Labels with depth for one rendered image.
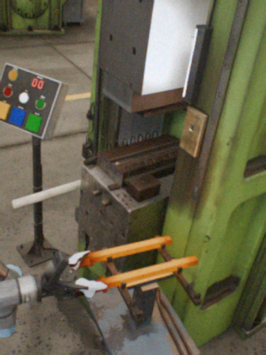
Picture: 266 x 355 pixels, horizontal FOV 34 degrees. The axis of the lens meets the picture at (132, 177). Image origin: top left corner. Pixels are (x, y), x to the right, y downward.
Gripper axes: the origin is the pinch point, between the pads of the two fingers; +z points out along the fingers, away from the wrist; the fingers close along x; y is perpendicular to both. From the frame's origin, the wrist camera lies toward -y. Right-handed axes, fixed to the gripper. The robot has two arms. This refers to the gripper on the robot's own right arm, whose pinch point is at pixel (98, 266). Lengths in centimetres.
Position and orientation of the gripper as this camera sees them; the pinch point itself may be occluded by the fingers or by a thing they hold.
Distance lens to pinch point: 135.8
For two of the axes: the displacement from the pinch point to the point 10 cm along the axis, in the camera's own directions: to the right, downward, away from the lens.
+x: 4.1, 5.6, -7.2
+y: -1.2, 8.2, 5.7
